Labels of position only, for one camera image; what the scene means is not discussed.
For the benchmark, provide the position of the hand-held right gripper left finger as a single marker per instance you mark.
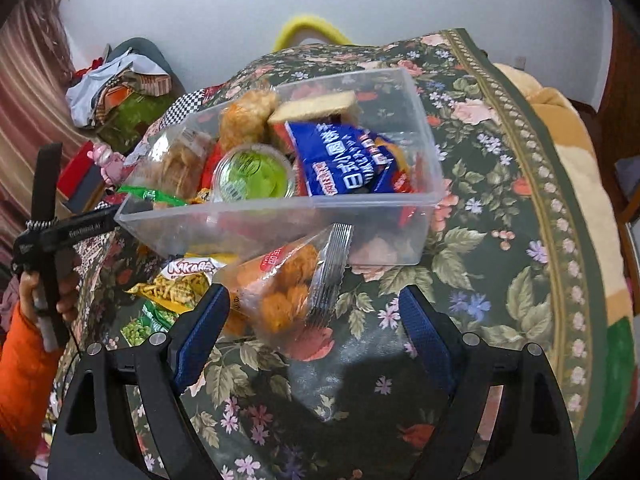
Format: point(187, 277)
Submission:
point(205, 330)

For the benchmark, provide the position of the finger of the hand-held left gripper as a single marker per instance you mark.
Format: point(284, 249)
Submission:
point(112, 211)

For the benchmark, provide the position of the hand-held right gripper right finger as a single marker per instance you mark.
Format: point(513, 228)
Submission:
point(425, 335)

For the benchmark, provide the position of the bread packet with green end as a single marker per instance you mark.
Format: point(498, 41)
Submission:
point(180, 160)

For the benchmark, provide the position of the orange ball snack packet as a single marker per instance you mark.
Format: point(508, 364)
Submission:
point(280, 285)

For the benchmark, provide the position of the clear plastic container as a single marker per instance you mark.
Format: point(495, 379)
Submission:
point(200, 232)

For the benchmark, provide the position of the green jelly cup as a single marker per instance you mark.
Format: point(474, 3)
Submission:
point(250, 172)

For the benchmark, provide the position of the puffed rice bar packet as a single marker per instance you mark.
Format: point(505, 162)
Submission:
point(245, 115)

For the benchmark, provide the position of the blue snack packet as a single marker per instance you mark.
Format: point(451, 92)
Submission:
point(340, 160)

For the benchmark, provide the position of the tan wafer block packet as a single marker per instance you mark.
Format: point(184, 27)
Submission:
point(312, 106)

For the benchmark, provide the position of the person's left forearm orange sleeve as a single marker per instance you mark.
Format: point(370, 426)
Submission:
point(25, 385)

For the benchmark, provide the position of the person's left hand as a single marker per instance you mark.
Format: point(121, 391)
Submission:
point(27, 290)

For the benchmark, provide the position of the dark grey box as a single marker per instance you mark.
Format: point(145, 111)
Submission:
point(87, 192)

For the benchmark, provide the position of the pink toy rabbit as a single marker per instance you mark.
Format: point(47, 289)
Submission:
point(107, 162)

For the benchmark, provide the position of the yellow snack packet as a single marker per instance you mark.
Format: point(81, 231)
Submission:
point(172, 287)

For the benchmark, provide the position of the red box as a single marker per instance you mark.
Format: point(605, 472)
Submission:
point(80, 167)

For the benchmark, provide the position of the green pea packet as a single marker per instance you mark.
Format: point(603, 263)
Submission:
point(137, 332)

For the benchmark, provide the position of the green plastic bag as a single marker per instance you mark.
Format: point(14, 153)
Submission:
point(132, 115)

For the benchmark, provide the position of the pile of clothes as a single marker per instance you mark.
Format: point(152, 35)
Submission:
point(110, 85)

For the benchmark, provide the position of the striped brown curtain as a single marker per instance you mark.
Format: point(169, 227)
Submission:
point(30, 85)

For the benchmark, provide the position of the grey chair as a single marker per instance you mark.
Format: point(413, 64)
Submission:
point(145, 47)

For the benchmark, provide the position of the beige blanket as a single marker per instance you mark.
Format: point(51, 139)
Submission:
point(575, 150)

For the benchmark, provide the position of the yellow foam tube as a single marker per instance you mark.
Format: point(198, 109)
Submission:
point(310, 24)

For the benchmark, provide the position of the wall socket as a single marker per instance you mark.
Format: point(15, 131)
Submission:
point(521, 61)

